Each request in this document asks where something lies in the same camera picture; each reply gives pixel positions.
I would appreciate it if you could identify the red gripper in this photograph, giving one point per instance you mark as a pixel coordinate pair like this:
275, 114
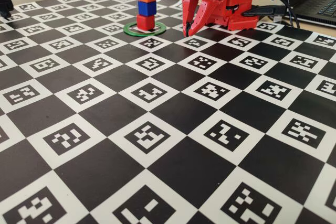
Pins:
189, 6

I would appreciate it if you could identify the blue cube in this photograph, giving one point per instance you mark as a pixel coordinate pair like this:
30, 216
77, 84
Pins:
147, 8

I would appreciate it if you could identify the red cube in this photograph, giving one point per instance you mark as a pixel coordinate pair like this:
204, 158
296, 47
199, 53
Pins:
145, 22

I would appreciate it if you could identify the red robot arm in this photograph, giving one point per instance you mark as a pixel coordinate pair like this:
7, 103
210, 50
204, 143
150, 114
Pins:
236, 11

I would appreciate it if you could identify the black power adapter plug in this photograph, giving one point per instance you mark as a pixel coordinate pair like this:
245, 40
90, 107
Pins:
265, 11

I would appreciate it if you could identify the checkered marker board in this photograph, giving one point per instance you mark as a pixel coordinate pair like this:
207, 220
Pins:
168, 150

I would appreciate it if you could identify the black camera stand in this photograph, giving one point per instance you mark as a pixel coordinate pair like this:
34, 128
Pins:
5, 1

